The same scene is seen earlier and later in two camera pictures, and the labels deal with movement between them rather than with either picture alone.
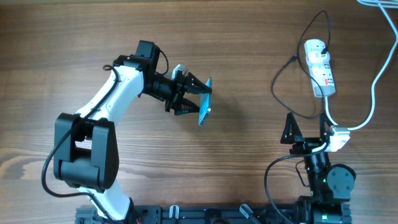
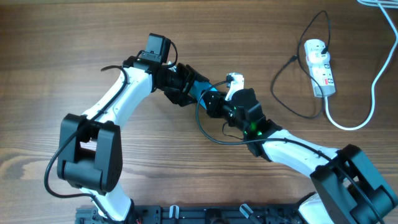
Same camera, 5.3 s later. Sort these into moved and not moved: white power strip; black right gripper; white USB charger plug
Moved: black right gripper
Not moved: white USB charger plug; white power strip
